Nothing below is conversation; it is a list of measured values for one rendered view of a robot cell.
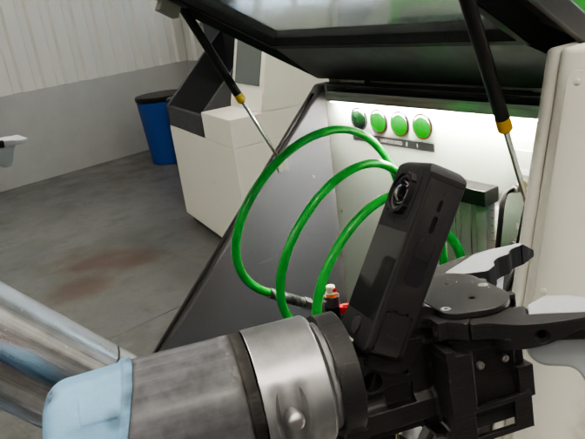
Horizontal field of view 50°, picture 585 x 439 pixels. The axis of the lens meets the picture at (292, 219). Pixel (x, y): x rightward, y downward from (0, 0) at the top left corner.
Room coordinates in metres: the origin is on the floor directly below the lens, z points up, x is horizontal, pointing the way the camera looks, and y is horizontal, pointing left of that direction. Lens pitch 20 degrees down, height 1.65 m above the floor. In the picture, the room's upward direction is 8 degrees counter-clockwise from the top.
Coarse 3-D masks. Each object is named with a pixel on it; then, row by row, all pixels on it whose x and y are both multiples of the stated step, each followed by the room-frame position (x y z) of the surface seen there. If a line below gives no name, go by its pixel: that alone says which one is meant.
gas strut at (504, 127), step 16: (464, 0) 0.71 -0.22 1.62; (464, 16) 0.72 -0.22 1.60; (480, 16) 0.72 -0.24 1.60; (480, 32) 0.72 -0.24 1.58; (480, 48) 0.73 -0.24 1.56; (480, 64) 0.74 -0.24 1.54; (496, 80) 0.74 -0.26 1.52; (496, 96) 0.75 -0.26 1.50; (496, 112) 0.75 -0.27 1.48; (512, 128) 0.76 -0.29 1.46; (512, 144) 0.77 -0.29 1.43; (512, 160) 0.78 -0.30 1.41
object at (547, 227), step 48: (576, 48) 0.74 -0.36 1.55; (576, 96) 0.71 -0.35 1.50; (576, 144) 0.70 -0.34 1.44; (528, 192) 0.73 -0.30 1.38; (576, 192) 0.68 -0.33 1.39; (528, 240) 0.72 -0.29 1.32; (576, 240) 0.67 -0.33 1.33; (528, 288) 0.70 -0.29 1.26; (576, 288) 0.65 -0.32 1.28; (576, 384) 0.62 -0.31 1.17; (528, 432) 0.65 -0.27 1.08; (576, 432) 0.60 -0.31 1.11
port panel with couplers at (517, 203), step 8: (520, 152) 0.99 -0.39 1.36; (528, 152) 0.98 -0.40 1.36; (520, 160) 0.99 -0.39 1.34; (528, 160) 0.98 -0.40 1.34; (512, 168) 1.00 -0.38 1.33; (528, 168) 0.98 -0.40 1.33; (512, 176) 1.00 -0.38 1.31; (528, 176) 0.97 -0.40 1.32; (512, 184) 1.00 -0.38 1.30; (512, 192) 0.97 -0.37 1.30; (520, 192) 0.99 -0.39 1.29; (512, 200) 1.00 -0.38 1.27; (520, 200) 0.99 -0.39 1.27; (512, 208) 1.00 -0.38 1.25; (520, 208) 0.99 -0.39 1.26; (512, 216) 1.00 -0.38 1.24; (520, 216) 0.99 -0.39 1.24; (512, 224) 1.00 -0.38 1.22; (512, 232) 1.00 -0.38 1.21; (512, 240) 0.97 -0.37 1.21
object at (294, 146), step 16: (336, 128) 1.02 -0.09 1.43; (352, 128) 1.04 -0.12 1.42; (304, 144) 0.98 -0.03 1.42; (272, 160) 0.95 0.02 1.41; (256, 192) 0.92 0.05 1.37; (240, 208) 0.91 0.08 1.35; (240, 224) 0.90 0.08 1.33; (240, 256) 0.90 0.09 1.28; (240, 272) 0.89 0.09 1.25; (256, 288) 0.91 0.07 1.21
